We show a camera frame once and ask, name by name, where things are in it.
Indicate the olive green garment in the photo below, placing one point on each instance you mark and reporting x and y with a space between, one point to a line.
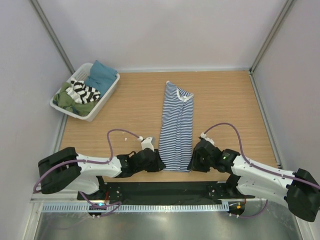
64 101

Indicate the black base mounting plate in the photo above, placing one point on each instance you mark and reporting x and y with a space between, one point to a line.
160 191

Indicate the black white striped garment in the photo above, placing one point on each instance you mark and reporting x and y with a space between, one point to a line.
81 93

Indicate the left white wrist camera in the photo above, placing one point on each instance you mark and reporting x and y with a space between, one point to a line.
147 143

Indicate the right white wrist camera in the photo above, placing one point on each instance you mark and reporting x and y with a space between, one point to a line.
208 139

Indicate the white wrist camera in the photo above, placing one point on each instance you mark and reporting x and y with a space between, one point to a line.
147 143
208 139

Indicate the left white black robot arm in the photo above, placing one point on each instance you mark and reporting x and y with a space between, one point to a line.
68 170

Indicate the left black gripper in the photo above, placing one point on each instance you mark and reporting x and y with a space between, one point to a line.
158 164

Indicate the blue white striped tank top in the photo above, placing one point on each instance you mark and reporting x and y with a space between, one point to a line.
176 133

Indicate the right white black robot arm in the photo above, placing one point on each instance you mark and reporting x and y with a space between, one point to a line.
296 190

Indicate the white slotted cable duct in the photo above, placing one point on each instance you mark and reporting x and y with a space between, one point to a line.
87 208

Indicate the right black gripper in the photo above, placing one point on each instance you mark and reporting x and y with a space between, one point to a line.
194 164

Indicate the teal folded cloth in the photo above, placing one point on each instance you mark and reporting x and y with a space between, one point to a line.
101 77

